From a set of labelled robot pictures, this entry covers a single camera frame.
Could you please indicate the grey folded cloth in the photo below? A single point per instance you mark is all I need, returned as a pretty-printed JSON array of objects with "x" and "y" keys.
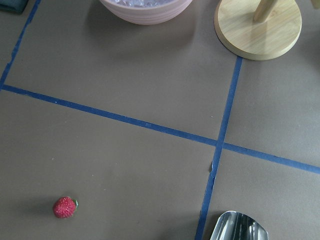
[{"x": 14, "y": 6}]

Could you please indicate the red strawberry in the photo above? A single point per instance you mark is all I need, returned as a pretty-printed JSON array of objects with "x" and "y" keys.
[{"x": 65, "y": 207}]

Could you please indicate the steel ice scoop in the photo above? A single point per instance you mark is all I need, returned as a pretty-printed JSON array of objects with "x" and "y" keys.
[{"x": 234, "y": 225}]

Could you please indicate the wooden cup stand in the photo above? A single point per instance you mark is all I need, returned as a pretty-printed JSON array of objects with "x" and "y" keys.
[{"x": 258, "y": 30}]

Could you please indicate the pink bowl of ice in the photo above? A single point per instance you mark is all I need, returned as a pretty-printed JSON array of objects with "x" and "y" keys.
[{"x": 147, "y": 15}]

